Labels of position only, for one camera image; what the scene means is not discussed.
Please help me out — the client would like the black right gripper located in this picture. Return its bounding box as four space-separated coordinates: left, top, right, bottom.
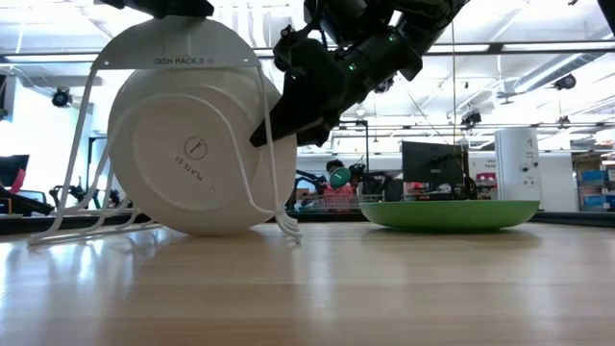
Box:
248 24 425 149

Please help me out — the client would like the white plate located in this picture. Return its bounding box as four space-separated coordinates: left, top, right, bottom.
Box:
106 66 299 237

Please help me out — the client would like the large green plate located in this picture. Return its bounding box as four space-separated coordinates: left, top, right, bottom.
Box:
358 199 541 234

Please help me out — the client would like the green round object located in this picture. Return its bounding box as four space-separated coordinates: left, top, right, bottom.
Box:
329 166 353 190

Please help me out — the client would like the person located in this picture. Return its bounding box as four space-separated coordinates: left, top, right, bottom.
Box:
322 160 357 211

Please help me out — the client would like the ceiling light strip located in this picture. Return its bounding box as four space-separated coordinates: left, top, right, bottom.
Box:
427 43 491 54

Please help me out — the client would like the storage shelf with boxes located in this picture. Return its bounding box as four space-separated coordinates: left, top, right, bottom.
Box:
573 157 615 213

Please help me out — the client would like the white wire dish rack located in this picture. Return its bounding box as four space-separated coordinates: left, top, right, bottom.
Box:
26 13 305 247

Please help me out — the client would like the black frame stand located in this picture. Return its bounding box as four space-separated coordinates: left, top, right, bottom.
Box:
335 119 372 193

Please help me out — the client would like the black aluminium table frame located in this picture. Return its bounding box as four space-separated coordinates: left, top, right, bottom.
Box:
0 210 615 236

